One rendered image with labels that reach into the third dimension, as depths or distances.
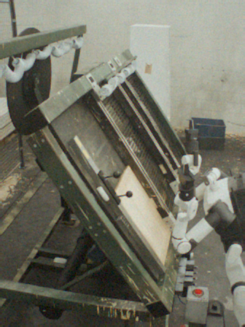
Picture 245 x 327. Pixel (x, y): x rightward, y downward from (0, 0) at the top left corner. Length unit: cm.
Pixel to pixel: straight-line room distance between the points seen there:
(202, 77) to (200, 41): 69
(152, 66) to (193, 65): 154
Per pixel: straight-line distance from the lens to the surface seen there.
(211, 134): 674
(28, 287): 250
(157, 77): 616
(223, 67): 752
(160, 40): 607
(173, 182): 325
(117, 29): 758
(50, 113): 188
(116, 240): 200
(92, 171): 213
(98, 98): 252
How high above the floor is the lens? 241
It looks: 23 degrees down
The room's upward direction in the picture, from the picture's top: straight up
